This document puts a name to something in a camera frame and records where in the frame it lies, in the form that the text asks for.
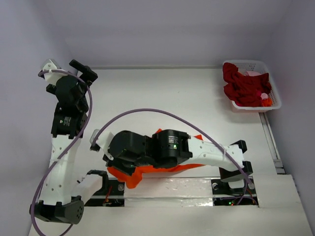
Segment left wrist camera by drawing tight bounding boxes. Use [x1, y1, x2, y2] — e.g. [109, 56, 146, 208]
[38, 59, 61, 85]

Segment white plastic basket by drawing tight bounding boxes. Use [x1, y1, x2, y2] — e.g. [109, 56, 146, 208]
[222, 59, 282, 113]

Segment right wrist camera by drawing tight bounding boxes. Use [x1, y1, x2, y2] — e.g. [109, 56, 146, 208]
[90, 129, 114, 152]

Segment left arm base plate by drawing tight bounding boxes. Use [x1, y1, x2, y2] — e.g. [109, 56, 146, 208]
[85, 178, 125, 207]

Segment dark red t shirt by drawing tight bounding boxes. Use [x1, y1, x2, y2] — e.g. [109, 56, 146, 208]
[222, 62, 273, 108]

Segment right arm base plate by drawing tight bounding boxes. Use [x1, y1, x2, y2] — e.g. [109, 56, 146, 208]
[211, 179, 259, 207]

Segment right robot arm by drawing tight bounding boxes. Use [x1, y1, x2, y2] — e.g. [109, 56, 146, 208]
[97, 129, 253, 193]

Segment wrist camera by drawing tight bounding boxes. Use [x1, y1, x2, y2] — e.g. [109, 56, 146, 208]
[90, 129, 114, 152]
[38, 59, 61, 85]

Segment orange t shirt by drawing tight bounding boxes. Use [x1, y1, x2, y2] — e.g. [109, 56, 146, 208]
[107, 129, 204, 189]

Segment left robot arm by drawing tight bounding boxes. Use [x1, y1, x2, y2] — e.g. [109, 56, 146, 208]
[30, 59, 109, 225]

